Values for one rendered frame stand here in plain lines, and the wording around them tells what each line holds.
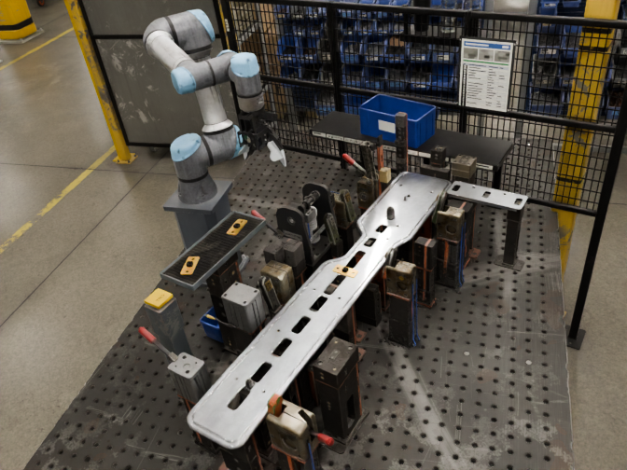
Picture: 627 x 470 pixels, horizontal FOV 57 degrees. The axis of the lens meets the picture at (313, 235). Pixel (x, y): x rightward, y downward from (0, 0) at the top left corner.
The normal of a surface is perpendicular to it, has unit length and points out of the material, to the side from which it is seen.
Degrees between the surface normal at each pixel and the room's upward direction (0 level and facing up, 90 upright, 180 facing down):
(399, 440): 0
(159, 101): 91
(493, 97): 90
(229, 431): 0
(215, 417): 0
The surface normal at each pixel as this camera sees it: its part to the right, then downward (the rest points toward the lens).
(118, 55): -0.30, 0.59
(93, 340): -0.11, -0.80
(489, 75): -0.53, 0.55
